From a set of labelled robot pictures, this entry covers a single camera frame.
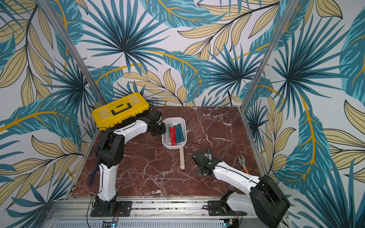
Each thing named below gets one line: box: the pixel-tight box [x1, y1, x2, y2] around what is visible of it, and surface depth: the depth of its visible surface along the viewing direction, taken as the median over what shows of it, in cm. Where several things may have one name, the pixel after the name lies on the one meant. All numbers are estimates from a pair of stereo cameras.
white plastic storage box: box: [174, 116, 188, 150], surface depth 101 cm
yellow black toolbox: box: [91, 92, 151, 131], surface depth 96 cm
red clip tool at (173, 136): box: [169, 126, 178, 146], surface depth 99 cm
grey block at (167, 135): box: [164, 123, 171, 144], surface depth 100 cm
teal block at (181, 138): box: [177, 123, 185, 142], surface depth 102 cm
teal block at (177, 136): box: [172, 125, 181, 144], surface depth 100 cm
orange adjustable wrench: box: [237, 155, 250, 175], surface depth 92 cm
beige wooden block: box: [179, 147, 185, 171], surface depth 90 cm
